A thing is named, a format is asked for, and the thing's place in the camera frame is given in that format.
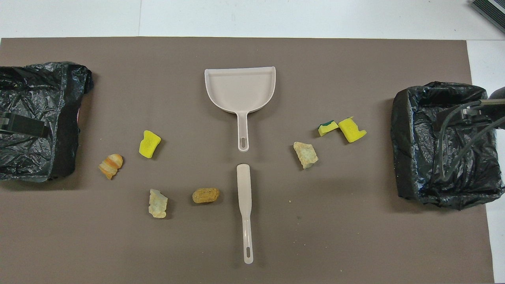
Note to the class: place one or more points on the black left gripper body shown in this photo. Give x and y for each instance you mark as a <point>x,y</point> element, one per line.
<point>8,123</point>

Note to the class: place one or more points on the brown bread roll toy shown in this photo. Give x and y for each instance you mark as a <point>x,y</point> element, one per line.
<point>206,195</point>

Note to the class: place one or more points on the beige hand brush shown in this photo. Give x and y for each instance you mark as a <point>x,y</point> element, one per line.
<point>244,185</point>

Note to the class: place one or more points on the yellow green sponge piece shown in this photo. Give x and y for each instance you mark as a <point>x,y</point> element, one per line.
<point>327,128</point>

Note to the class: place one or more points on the brown table mat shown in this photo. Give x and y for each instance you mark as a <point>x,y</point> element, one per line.
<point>355,236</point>

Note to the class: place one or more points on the rounded yellow sponge piece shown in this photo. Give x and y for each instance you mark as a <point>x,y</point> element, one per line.
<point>149,144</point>

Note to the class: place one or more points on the orange striped croissant toy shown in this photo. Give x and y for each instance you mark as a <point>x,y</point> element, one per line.
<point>111,165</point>

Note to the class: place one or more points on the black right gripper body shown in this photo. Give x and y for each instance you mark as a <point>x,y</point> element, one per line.
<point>487,116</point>

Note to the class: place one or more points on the pale green foam chunk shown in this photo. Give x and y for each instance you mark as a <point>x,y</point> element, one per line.
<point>158,204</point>
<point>305,154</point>

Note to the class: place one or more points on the dark ribbed panel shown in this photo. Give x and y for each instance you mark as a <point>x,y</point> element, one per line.
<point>491,10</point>

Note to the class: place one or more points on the black bag lined bin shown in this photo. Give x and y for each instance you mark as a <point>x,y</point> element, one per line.
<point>473,181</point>
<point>31,90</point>

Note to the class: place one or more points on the notched yellow sponge piece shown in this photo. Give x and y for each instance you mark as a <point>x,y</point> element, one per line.
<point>351,130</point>

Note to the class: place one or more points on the beige plastic dustpan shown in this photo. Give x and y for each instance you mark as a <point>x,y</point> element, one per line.
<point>236,90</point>

